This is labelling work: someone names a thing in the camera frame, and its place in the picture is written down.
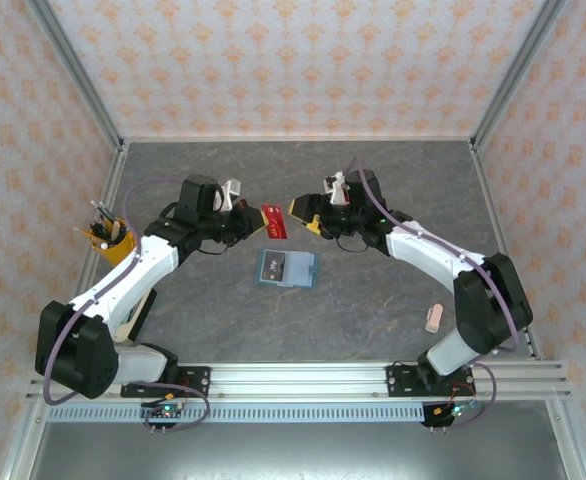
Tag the light wooden board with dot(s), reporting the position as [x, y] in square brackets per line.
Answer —
[135, 327]

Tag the controller board with green light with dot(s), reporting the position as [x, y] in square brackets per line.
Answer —
[165, 411]
[455, 411]

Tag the orange pencil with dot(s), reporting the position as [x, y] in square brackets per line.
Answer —
[85, 232]

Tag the yellow pen cup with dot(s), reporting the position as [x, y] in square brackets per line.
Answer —
[115, 250]

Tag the aluminium table edge rail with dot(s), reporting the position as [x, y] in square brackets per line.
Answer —
[109, 190]
[298, 138]
[489, 190]

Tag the aluminium frame post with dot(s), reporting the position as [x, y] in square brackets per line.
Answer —
[77, 70]
[518, 70]

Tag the black pen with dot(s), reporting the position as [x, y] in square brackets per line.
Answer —
[104, 230]

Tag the dark blue Vip card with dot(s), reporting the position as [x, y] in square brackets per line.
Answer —
[273, 267]

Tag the gray metal sheet panel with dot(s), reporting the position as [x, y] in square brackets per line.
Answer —
[298, 450]

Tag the wooden craft stick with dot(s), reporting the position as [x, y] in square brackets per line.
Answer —
[119, 230]

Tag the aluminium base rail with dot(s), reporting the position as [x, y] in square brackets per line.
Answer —
[298, 380]

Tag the blue leather card holder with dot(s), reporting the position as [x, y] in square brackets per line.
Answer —
[300, 267]

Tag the gray pencil with white eraser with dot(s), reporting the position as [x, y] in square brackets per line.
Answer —
[95, 206]
[105, 207]

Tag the pink eraser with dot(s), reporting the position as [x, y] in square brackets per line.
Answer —
[434, 317]

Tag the red card with white lettering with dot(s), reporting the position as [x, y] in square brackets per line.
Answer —
[275, 225]

